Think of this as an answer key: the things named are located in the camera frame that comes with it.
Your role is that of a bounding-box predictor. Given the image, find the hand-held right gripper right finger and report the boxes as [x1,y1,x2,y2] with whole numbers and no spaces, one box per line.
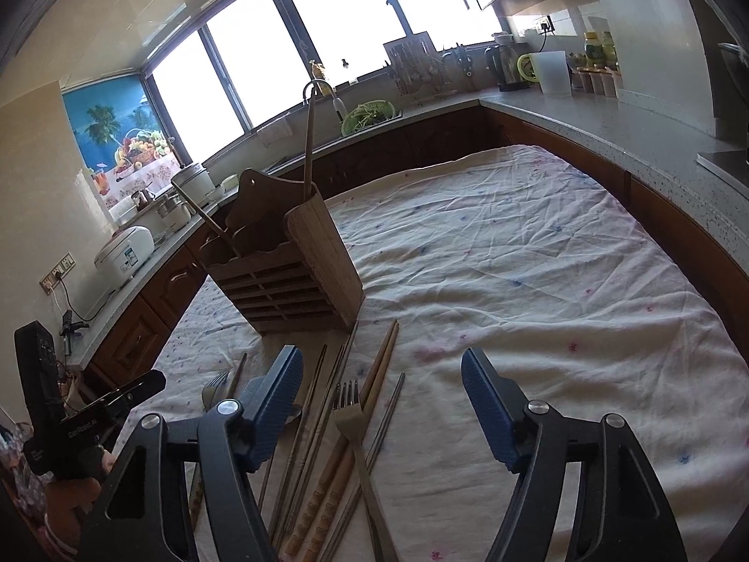
[461,348,688,562]

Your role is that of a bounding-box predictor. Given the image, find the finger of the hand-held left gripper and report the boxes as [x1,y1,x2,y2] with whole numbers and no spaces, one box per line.
[76,370,168,422]

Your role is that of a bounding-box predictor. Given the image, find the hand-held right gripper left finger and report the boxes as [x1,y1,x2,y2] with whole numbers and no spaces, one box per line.
[79,344,305,562]

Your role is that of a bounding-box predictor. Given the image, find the large metal fork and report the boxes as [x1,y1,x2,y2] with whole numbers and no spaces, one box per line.
[332,380,402,562]

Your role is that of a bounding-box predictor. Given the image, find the wooden utensil holder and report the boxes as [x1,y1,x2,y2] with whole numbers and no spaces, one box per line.
[198,169,367,337]

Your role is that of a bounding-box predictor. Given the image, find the person's left hand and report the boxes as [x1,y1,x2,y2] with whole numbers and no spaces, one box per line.
[44,450,113,547]

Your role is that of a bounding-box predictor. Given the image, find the small metal fork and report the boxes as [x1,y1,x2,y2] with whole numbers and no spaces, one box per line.
[202,370,230,414]

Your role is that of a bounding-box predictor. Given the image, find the white rice cooker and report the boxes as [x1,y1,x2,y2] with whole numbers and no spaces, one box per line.
[94,225,156,294]

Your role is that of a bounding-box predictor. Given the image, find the floral white tablecloth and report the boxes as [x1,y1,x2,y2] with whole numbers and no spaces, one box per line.
[149,143,741,562]

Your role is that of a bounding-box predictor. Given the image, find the white blender jug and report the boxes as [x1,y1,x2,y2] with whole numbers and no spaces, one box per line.
[153,193,194,232]

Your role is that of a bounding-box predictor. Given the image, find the long brown wooden stick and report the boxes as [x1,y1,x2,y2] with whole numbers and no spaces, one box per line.
[302,83,322,203]
[171,183,242,257]

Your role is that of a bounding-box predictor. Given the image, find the white steamer pot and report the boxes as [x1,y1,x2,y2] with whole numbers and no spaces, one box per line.
[171,164,214,200]

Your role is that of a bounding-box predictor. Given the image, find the hanging dish cloth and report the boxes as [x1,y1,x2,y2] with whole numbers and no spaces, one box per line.
[257,117,294,150]

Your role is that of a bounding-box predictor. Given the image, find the dark wooden base cabinets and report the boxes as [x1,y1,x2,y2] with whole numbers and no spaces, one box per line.
[88,105,749,387]

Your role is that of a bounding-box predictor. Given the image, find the green colander with vegetables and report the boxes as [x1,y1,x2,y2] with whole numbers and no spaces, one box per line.
[340,101,396,134]

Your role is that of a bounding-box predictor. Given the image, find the grey kitchen countertop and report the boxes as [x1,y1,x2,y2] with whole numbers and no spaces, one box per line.
[70,90,749,364]

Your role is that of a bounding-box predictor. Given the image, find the curved kitchen faucet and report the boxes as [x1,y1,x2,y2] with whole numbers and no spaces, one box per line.
[301,78,346,124]

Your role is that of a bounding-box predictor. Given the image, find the metal dish rack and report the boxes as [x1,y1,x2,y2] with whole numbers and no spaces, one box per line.
[398,50,477,100]

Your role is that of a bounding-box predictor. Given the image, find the white plastic jug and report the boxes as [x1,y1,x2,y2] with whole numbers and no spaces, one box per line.
[529,50,573,96]

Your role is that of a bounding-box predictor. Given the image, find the steel stove top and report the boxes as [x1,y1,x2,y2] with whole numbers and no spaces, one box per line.
[696,149,749,179]

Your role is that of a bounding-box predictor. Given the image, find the row of spice jars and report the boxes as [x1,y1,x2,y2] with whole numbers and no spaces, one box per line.
[576,67,621,97]

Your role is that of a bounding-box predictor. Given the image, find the steel electric kettle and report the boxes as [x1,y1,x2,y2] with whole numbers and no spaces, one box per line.
[485,41,530,91]

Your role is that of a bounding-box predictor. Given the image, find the group of sauce bottles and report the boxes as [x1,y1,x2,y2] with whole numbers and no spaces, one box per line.
[583,31,618,68]

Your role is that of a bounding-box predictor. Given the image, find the kitchen window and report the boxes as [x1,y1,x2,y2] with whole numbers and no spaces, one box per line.
[143,0,504,159]

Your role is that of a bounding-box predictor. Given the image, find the brass wall power outlet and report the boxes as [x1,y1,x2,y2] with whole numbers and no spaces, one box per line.
[40,251,77,294]

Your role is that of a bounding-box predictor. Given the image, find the fruit and palm wall poster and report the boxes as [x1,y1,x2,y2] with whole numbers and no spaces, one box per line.
[61,73,179,212]

